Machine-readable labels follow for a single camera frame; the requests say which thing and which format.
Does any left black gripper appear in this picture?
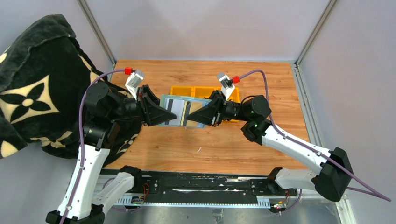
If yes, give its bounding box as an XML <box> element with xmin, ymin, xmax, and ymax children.
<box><xmin>108</xmin><ymin>84</ymin><xmax>177</xmax><ymax>126</ymax></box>

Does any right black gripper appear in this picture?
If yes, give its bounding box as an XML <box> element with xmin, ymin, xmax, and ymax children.
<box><xmin>187</xmin><ymin>90</ymin><xmax>251</xmax><ymax>127</ymax></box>

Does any mint green card holder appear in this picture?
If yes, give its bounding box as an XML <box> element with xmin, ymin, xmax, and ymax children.
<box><xmin>159</xmin><ymin>95</ymin><xmax>210</xmax><ymax>128</ymax></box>

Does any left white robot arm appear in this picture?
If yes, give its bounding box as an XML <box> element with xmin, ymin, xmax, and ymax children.
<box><xmin>46</xmin><ymin>82</ymin><xmax>176</xmax><ymax>224</ymax></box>

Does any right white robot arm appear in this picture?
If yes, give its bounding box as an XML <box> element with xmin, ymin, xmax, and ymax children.
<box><xmin>186</xmin><ymin>91</ymin><xmax>353</xmax><ymax>202</ymax></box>

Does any gold striped credit card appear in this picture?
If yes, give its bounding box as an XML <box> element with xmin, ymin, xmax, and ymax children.
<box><xmin>181</xmin><ymin>101</ymin><xmax>203</xmax><ymax>128</ymax></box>

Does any yellow three-compartment bin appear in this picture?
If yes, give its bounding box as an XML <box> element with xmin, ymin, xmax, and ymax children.
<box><xmin>170</xmin><ymin>86</ymin><xmax>240</xmax><ymax>103</ymax></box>

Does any black floral blanket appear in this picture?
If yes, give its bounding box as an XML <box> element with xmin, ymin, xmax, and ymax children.
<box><xmin>0</xmin><ymin>14</ymin><xmax>143</xmax><ymax>161</ymax></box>

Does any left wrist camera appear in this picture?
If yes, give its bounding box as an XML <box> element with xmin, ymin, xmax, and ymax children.
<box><xmin>125</xmin><ymin>69</ymin><xmax>145</xmax><ymax>98</ymax></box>

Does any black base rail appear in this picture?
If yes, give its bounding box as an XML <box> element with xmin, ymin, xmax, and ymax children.
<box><xmin>117</xmin><ymin>171</ymin><xmax>299</xmax><ymax>208</ymax></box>

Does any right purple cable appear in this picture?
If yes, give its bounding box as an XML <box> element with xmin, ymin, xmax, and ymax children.
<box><xmin>231</xmin><ymin>69</ymin><xmax>392</xmax><ymax>214</ymax></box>

